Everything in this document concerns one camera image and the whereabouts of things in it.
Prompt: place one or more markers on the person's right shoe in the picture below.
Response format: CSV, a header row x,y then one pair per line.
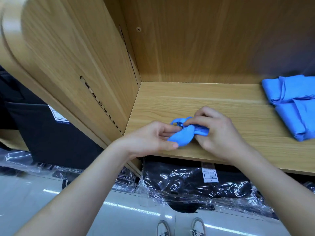
x,y
198,227

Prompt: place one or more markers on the black wrapped bag with tag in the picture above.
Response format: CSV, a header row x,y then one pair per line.
x,y
172,182

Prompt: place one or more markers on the white paper tag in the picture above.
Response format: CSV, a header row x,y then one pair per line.
x,y
209,173

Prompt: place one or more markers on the person's right hand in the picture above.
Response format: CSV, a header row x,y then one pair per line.
x,y
221,137

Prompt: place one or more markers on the wooden shelf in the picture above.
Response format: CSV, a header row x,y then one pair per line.
x,y
162,100

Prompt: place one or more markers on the light blue non-woven bag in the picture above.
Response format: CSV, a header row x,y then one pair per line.
x,y
288,88
298,118
183,138

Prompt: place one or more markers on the person's left forearm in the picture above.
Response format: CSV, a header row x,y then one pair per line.
x,y
74,194

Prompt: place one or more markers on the black plastic-wrapped bag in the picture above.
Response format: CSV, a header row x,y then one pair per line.
x,y
54,169
280,199

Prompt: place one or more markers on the dark unwrapped bags group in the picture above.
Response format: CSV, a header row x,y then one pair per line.
x,y
44,135

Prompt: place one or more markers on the person's right forearm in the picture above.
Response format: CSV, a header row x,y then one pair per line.
x,y
283,194

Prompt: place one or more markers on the white blue-edged label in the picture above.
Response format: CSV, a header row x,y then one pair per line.
x,y
59,115

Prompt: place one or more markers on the person's left hand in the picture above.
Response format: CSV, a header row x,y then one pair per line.
x,y
147,140

